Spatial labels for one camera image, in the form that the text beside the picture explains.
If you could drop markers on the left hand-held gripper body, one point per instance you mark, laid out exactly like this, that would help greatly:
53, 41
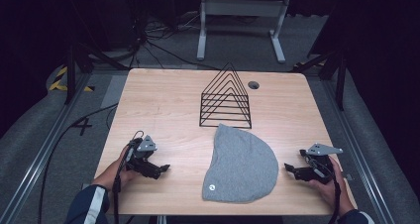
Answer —
144, 158

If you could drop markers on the yellow black hazard tape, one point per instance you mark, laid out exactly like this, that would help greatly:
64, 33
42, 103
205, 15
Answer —
64, 82

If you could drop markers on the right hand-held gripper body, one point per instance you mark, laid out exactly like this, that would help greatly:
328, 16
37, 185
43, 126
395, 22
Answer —
316, 166

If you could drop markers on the person's right hand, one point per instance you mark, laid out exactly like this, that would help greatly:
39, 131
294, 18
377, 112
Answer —
330, 191

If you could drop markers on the black tripod stand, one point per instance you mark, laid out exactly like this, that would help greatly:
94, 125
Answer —
330, 70
84, 60

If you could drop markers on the grey metal table frame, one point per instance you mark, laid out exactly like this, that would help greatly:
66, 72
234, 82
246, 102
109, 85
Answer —
242, 22

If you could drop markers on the person's left hand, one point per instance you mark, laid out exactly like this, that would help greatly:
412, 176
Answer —
114, 173

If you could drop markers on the aluminium floor rail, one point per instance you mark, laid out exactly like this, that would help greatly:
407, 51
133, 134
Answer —
360, 141
39, 154

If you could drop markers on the grey knit beanie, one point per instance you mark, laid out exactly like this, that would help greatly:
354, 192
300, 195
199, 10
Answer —
241, 166

